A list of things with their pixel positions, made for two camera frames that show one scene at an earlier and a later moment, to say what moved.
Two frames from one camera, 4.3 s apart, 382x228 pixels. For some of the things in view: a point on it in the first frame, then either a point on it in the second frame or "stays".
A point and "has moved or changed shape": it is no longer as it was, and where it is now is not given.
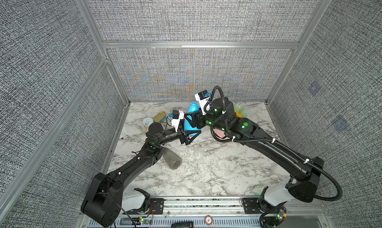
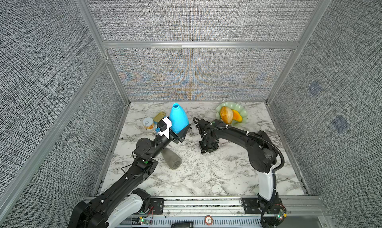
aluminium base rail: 223,212 stays
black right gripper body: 200,117 to 206,146
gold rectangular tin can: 159,117 stays
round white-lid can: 146,121 stays
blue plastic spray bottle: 193,108 has moved or changed shape
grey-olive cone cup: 173,161 stays
